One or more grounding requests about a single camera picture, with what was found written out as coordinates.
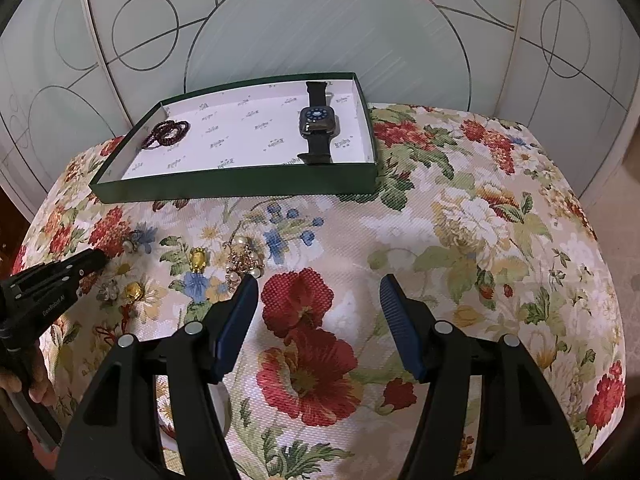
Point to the pearl earring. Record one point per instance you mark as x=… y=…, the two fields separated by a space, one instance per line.
x=129 y=246

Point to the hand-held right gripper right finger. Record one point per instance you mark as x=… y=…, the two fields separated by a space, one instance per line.
x=400 y=320

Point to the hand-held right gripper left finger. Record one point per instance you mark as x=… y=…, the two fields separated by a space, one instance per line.
x=235 y=320

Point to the floral cloth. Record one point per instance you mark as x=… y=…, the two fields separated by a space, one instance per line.
x=350 y=240

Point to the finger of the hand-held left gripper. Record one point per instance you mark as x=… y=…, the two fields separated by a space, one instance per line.
x=85 y=261

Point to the white jade bangle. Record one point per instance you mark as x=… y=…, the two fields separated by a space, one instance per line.
x=221 y=402

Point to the frosted glass wardrobe door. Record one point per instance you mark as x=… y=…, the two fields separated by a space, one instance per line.
x=325 y=35

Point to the person's left hand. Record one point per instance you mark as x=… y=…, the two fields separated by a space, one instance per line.
x=37 y=377

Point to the black smart watch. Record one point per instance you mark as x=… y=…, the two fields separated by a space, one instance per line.
x=314 y=121

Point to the green cardboard box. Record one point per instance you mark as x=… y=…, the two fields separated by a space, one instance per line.
x=225 y=185

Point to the crystal pearl brooch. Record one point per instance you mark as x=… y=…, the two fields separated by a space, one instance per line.
x=242 y=260

